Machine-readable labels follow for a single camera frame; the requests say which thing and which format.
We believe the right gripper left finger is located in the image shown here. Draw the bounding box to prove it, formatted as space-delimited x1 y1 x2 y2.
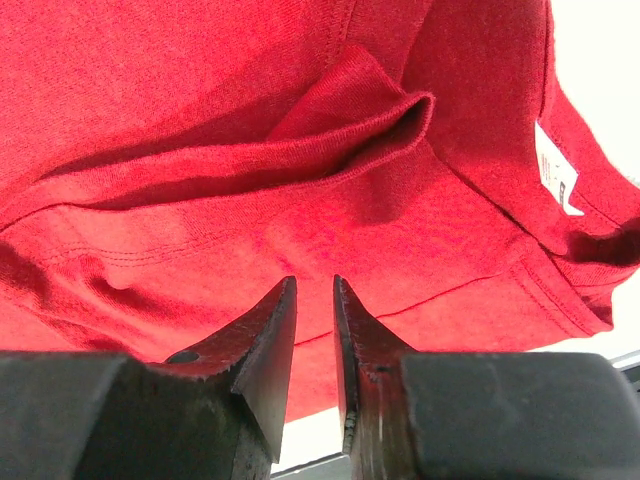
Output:
1 277 296 479

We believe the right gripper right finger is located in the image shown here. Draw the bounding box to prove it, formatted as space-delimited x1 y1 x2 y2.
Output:
333 277 639 479

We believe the dark red t shirt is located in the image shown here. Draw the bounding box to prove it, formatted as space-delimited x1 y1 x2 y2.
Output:
1 1 639 420

